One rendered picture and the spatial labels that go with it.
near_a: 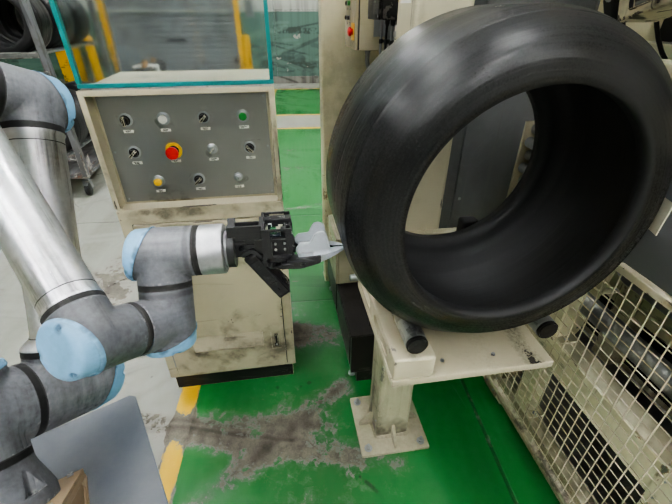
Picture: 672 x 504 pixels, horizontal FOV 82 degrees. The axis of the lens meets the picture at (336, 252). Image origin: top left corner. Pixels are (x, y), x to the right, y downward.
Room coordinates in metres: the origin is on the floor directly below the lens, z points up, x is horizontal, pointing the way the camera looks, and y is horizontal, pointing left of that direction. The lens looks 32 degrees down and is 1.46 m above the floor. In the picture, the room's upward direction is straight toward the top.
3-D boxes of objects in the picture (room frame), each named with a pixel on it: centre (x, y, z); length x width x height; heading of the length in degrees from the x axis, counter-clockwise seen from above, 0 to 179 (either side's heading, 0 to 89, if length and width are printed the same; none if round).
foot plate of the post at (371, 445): (1.00, -0.21, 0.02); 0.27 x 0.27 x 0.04; 9
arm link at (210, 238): (0.60, 0.22, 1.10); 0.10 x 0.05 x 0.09; 9
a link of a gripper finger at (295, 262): (0.60, 0.07, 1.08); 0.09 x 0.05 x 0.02; 99
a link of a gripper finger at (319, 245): (0.61, 0.03, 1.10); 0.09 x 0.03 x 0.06; 99
